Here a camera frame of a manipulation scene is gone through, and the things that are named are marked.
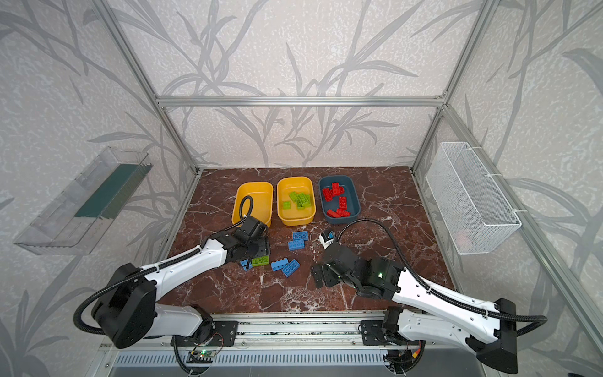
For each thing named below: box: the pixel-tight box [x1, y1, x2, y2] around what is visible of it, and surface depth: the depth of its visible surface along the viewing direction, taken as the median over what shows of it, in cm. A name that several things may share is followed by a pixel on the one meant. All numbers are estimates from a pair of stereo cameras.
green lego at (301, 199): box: [296, 192, 307, 209], surface depth 107 cm
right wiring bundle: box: [383, 340, 427, 374], surface depth 71 cm
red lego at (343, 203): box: [338, 196, 348, 211], surface depth 107 cm
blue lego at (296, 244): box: [288, 238, 305, 251], surface depth 95 cm
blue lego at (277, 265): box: [270, 257, 289, 272], surface depth 88 cm
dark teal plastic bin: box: [318, 175, 362, 225], surface depth 109 cm
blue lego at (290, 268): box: [281, 259, 301, 278], surface depth 88 cm
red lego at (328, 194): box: [321, 187, 334, 202], surface depth 110 cm
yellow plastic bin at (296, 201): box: [276, 175, 317, 227], surface depth 107 cm
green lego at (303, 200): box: [297, 192, 311, 209], surface depth 106 cm
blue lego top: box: [292, 230, 309, 241], surface depth 97 cm
